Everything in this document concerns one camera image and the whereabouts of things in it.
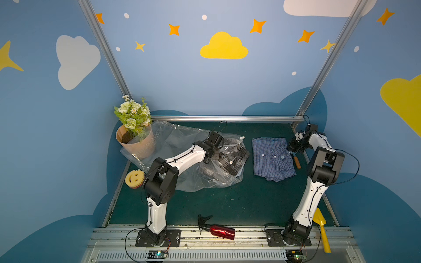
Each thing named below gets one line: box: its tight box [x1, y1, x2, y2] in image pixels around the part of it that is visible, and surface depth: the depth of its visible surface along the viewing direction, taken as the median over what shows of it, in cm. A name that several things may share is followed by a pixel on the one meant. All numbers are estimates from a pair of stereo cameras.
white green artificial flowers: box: [114, 94, 153, 140], surface depth 88 cm
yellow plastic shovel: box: [312, 207, 332, 254], surface depth 77 cm
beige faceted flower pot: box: [115, 124, 156, 160], surface depth 90 cm
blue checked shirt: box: [252, 137, 297, 183], surface depth 103 cm
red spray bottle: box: [197, 214, 236, 241], surface depth 76 cm
